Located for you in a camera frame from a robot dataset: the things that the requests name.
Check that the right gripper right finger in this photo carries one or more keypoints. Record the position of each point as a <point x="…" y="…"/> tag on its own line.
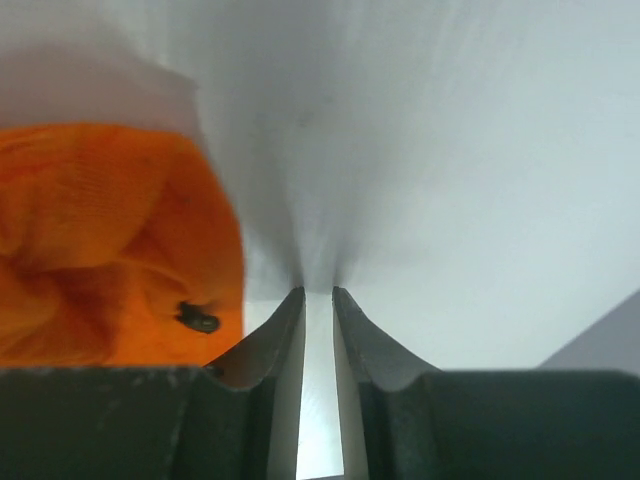
<point x="384" y="413"/>

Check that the orange t shirt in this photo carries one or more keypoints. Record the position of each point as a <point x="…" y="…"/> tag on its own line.
<point x="119" y="247"/>

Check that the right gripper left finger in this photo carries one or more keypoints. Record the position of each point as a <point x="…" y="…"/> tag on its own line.
<point x="252" y="404"/>

